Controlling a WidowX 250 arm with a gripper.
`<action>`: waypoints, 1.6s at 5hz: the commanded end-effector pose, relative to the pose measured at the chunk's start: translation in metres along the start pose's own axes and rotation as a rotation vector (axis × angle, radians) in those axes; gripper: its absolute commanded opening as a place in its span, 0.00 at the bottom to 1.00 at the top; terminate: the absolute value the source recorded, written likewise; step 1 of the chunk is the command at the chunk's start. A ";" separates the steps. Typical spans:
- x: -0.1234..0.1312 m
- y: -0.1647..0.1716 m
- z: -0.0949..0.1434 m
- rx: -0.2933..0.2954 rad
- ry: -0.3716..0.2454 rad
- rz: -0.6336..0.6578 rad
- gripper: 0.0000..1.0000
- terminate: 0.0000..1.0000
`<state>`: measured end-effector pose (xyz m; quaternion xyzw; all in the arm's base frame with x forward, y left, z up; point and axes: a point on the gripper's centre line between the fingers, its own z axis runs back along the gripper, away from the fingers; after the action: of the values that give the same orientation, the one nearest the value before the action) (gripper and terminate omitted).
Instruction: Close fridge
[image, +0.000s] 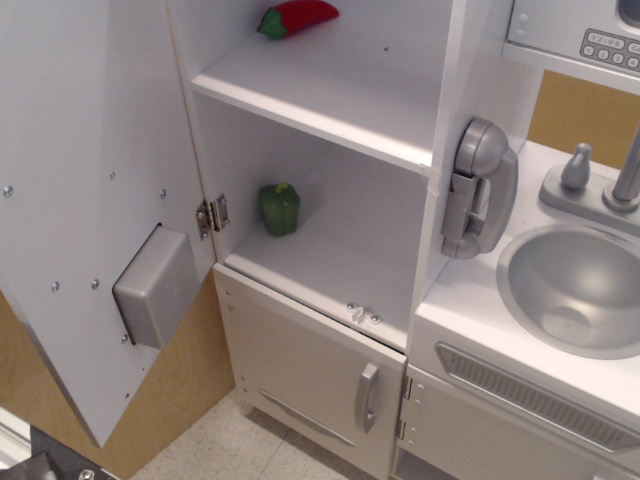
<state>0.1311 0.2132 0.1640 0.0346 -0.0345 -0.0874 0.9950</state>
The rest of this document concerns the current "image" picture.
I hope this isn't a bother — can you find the white fridge door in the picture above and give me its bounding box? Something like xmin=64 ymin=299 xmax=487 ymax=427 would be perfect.
xmin=1 ymin=1 xmax=214 ymax=446

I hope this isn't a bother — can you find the grey toy telephone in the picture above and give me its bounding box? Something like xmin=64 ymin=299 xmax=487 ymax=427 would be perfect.
xmin=442 ymin=117 xmax=519 ymax=260

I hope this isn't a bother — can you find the grey oven vent panel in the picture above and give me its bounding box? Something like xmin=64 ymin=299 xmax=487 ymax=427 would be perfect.
xmin=435 ymin=342 xmax=639 ymax=453

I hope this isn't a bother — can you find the white lower freezer door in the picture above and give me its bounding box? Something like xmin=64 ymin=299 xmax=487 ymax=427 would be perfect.
xmin=213 ymin=264 xmax=407 ymax=479

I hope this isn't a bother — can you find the white door latch catch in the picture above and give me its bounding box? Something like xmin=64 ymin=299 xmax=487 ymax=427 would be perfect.
xmin=344 ymin=302 xmax=382 ymax=325

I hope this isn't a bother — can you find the red toy chili pepper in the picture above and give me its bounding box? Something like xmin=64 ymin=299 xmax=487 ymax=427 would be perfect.
xmin=257 ymin=0 xmax=340 ymax=40

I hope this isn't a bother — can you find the green toy bell pepper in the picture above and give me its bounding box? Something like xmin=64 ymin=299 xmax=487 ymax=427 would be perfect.
xmin=258 ymin=182 xmax=301 ymax=237

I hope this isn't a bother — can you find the grey lower door handle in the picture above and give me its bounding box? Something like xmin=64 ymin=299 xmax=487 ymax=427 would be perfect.
xmin=354 ymin=363 xmax=379 ymax=434

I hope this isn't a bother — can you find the black metal base frame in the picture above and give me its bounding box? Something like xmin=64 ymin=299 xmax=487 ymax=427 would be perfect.
xmin=1 ymin=426 xmax=118 ymax=479

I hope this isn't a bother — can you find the toy microwave with keypad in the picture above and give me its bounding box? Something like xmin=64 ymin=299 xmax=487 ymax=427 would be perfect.
xmin=503 ymin=0 xmax=639 ymax=95

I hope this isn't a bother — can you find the white oven door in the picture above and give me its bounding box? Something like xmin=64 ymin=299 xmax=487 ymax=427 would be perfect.
xmin=391 ymin=365 xmax=639 ymax=479

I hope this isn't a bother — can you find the grey ice dispenser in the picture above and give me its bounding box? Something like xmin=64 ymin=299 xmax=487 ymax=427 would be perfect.
xmin=112 ymin=225 xmax=200 ymax=350

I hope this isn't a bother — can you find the grey toy faucet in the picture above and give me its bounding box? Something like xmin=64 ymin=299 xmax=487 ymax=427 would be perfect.
xmin=539 ymin=137 xmax=639 ymax=236

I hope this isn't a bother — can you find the grey toy sink basin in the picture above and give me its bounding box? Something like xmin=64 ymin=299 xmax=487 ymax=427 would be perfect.
xmin=496 ymin=225 xmax=639 ymax=360

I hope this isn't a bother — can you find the metal door hinge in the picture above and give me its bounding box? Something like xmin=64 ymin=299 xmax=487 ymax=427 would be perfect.
xmin=195 ymin=194 xmax=230 ymax=240

